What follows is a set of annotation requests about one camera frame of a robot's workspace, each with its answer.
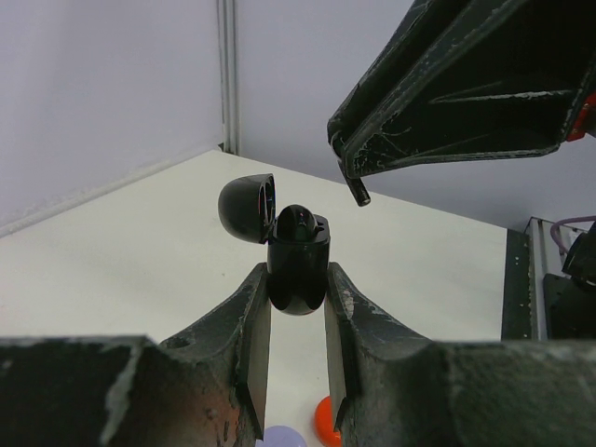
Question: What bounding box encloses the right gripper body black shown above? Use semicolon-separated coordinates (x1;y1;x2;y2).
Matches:
558;1;595;143

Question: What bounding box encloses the aluminium frame rail right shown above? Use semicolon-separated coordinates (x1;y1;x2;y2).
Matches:
217;0;240;156

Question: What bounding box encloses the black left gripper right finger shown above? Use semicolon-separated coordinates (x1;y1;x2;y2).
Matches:
324;263;595;446

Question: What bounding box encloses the black earbud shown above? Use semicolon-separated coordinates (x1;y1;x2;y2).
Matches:
275;204;322;242
331;132;371;207

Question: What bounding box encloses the purple earbud charging case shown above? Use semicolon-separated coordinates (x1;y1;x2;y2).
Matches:
260;426;307;447

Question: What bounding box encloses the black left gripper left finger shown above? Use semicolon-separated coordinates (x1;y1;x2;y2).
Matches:
1;264;271;446

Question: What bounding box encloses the orange earbud charging case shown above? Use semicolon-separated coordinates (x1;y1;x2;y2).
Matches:
313;396;342;447

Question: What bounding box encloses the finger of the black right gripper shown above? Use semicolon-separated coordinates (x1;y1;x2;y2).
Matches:
327;0;595;179

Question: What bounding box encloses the aluminium front frame rail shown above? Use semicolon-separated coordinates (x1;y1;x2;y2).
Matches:
525;217;562;341

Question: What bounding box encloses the black earbud charging case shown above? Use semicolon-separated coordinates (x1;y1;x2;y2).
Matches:
218;173;331;316

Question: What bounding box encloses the aluminium frame rail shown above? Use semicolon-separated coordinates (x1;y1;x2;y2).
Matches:
525;217;562;341
217;0;240;156

